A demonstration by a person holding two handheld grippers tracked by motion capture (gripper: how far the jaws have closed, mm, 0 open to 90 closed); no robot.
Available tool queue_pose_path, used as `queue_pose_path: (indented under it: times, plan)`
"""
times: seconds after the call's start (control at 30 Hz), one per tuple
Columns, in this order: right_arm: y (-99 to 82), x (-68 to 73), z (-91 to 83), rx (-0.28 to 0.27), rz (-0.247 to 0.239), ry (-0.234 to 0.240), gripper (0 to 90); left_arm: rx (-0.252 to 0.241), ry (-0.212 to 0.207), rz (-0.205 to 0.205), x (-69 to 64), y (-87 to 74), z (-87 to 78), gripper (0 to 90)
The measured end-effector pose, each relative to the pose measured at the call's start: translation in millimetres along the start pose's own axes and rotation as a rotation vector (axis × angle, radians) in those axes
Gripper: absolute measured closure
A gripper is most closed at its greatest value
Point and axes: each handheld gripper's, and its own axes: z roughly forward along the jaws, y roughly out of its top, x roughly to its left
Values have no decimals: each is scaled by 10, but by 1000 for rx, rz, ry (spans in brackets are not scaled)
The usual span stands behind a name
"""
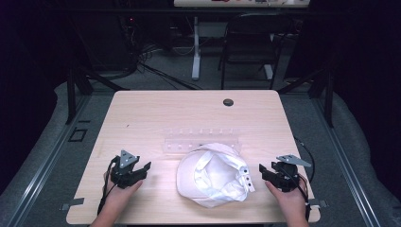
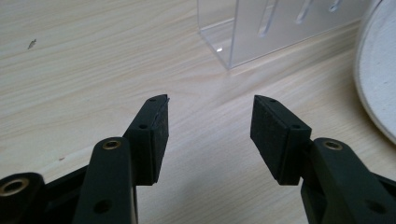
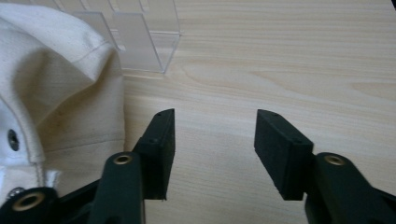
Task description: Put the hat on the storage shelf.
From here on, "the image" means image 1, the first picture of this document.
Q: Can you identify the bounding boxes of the person's left hand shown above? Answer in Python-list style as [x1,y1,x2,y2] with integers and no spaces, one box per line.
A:
[103,171,145,210]

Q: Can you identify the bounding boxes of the black metal stand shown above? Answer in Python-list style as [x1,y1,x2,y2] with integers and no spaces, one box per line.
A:
[276,46,336,129]
[64,61,131,126]

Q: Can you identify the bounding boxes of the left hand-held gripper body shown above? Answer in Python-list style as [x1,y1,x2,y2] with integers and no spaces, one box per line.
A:
[109,149,144,190]

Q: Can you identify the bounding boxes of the white baseball cap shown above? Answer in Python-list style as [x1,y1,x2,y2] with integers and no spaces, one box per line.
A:
[175,142,256,209]

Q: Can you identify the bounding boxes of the aluminium floor rail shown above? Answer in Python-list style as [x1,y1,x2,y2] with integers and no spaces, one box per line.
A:
[311,96,383,227]
[5,94,93,227]

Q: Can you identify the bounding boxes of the white desk leg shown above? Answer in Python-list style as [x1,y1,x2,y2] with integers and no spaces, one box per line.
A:
[191,16,202,81]

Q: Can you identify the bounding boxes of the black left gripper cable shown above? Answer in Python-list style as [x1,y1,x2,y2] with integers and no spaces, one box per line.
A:
[96,157,118,216]

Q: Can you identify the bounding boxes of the black chair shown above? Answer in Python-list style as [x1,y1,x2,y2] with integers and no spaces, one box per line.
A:
[218,12,297,91]

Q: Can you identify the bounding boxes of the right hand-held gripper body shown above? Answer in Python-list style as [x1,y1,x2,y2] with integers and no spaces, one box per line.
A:
[270,153,313,194]

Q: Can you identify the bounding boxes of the grey tape strip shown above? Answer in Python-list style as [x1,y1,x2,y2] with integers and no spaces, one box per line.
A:
[307,198,330,209]
[59,197,86,212]

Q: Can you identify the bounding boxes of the white desk foot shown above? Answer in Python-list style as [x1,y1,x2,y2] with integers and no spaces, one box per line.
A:
[263,63,274,81]

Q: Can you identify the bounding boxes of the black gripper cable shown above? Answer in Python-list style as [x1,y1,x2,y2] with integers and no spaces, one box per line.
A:
[293,136,317,222]
[96,157,118,216]

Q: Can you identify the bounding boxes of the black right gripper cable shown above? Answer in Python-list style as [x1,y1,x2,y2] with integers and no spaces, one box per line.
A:
[293,136,317,222]

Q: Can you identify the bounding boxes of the bundle of black floor cables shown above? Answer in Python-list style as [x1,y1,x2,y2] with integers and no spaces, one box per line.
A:
[119,15,203,92]

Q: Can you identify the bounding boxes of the clear acrylic rack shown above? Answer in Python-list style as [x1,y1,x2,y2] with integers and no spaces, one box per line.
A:
[162,127,242,157]

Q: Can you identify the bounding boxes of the white desk top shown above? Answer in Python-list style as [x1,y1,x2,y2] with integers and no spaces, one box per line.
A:
[173,0,312,9]

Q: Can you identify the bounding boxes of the person's right hand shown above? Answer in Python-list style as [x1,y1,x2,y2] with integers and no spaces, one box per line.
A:
[264,180,309,213]

